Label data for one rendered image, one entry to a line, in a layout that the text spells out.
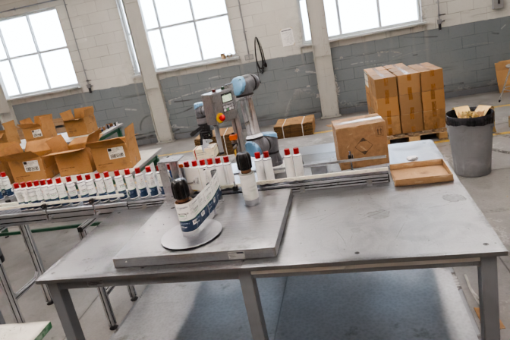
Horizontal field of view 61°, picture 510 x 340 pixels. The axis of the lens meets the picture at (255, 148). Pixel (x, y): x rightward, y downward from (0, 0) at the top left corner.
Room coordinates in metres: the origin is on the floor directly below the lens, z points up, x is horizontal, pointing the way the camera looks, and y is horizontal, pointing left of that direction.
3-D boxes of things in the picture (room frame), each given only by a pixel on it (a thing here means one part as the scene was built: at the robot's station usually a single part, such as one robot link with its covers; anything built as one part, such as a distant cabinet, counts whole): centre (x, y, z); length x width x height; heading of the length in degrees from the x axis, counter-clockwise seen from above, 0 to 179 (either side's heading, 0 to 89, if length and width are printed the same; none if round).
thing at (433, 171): (2.29, -0.89, 0.85); 0.30 x 0.26 x 0.04; 76
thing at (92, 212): (2.87, 1.44, 0.47); 1.17 x 0.38 x 0.94; 76
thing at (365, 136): (2.66, -0.67, 0.99); 0.30 x 0.24 x 0.27; 84
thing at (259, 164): (2.52, -0.01, 0.98); 0.05 x 0.05 x 0.20
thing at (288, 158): (2.47, -0.18, 0.98); 0.05 x 0.05 x 0.20
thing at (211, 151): (3.15, 0.37, 0.99); 0.16 x 0.12 x 0.07; 79
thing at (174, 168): (2.55, 0.51, 1.01); 0.14 x 0.13 x 0.26; 76
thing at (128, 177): (2.72, 0.84, 0.98); 0.05 x 0.05 x 0.20
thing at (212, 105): (2.64, 0.16, 1.38); 0.17 x 0.10 x 0.19; 131
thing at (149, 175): (2.69, 0.70, 0.98); 0.05 x 0.05 x 0.20
